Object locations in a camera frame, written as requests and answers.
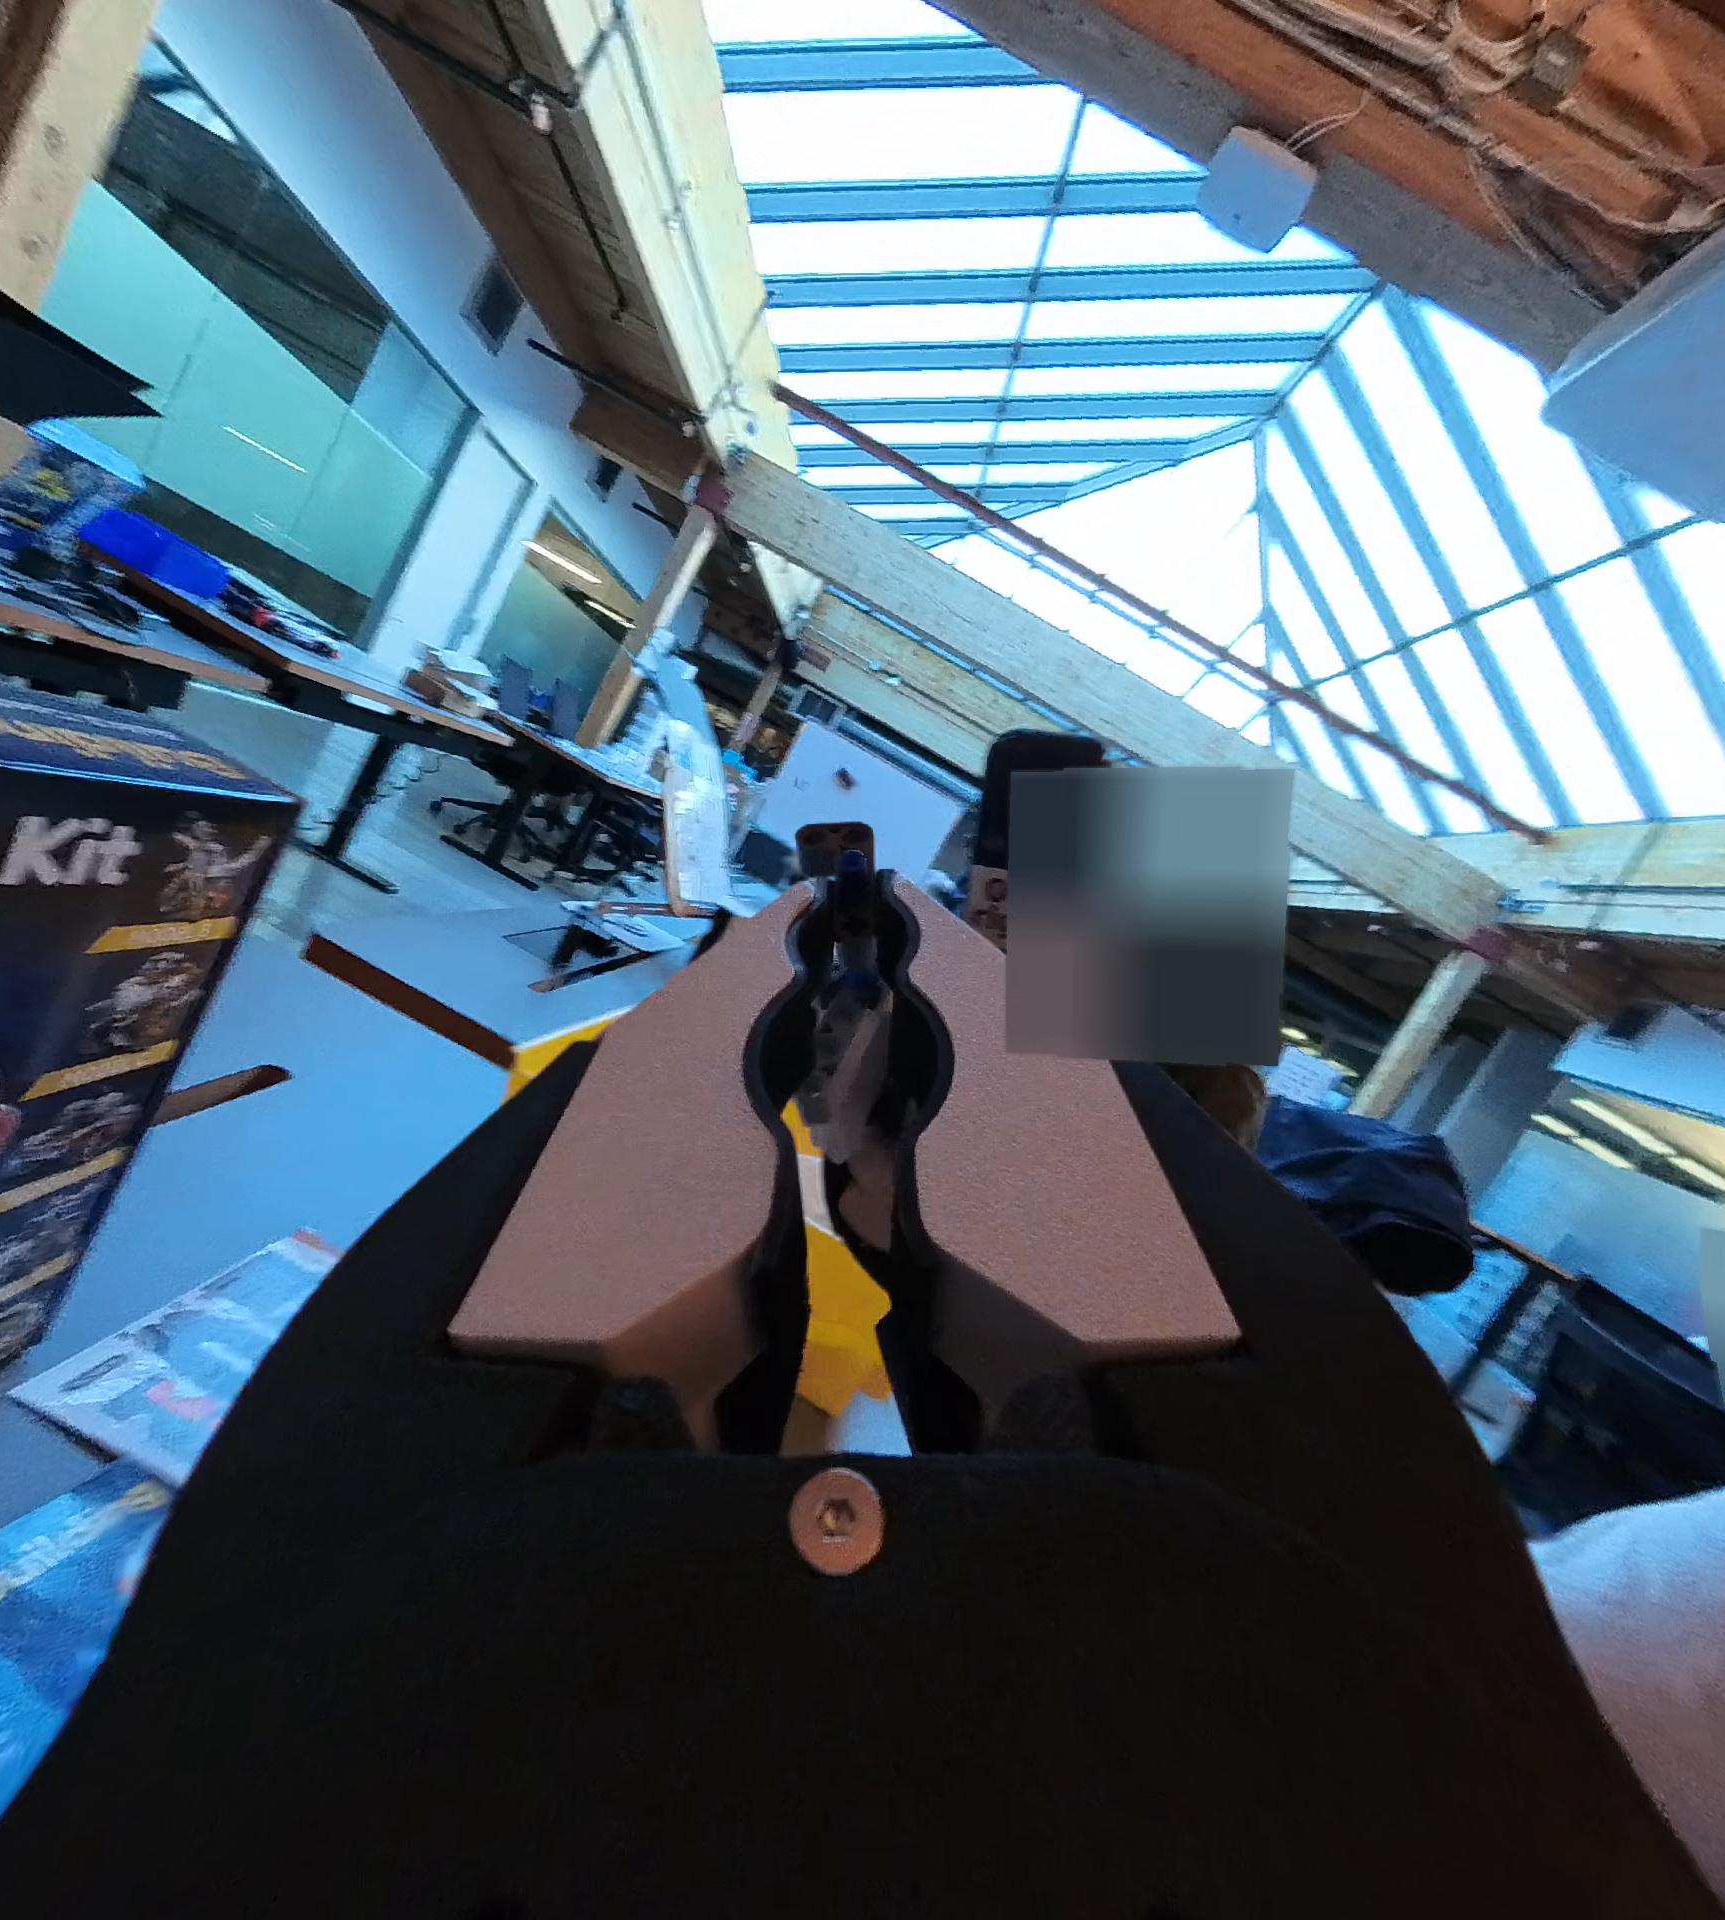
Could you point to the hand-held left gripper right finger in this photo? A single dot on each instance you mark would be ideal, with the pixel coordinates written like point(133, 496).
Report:
point(1073, 1201)

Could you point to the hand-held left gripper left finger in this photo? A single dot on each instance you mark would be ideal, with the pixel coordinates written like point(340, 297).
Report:
point(622, 1201)

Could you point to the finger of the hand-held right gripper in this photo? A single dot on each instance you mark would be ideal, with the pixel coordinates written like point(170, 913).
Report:
point(875, 1201)

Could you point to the dark grey angled beam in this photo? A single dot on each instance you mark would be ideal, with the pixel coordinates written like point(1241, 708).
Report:
point(821, 840)

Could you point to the grey desk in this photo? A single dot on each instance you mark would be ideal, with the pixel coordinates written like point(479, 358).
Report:
point(352, 1110)

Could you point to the yellow storage bin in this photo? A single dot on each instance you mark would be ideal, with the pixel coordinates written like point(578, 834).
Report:
point(840, 1318)

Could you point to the whiteboard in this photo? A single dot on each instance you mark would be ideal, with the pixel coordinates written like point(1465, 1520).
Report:
point(864, 796)

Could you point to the black tablet stand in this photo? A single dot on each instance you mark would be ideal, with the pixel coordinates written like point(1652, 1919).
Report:
point(608, 943)

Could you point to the dark blue jacket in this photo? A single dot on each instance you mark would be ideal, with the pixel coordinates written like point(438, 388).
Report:
point(1372, 1192)

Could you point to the leaning cardboard board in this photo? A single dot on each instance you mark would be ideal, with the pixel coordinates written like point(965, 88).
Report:
point(699, 796)

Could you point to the dark laptop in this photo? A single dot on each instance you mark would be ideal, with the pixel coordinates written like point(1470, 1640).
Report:
point(517, 687)
point(566, 707)

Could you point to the sticker sheet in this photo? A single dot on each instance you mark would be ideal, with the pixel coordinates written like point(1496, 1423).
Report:
point(171, 1365)

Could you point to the black mesh chair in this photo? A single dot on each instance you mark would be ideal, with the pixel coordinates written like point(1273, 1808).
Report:
point(1627, 1394)

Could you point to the blue toy box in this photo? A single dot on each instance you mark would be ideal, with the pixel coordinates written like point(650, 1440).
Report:
point(81, 931)

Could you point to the white ceiling box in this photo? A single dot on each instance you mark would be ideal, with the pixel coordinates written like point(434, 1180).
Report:
point(1255, 188)

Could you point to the white toy car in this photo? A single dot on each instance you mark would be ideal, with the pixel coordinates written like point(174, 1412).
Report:
point(279, 623)

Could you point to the blue manual booklet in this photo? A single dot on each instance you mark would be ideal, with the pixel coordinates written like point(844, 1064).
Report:
point(6, 1622)

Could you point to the white ceiling projector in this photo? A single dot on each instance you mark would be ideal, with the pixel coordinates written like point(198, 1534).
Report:
point(1703, 375)

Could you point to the person's white t-shirt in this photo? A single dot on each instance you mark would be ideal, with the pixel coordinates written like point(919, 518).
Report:
point(1703, 1681)

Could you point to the blue storage bin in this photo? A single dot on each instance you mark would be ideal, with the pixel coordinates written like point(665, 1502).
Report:
point(156, 552)

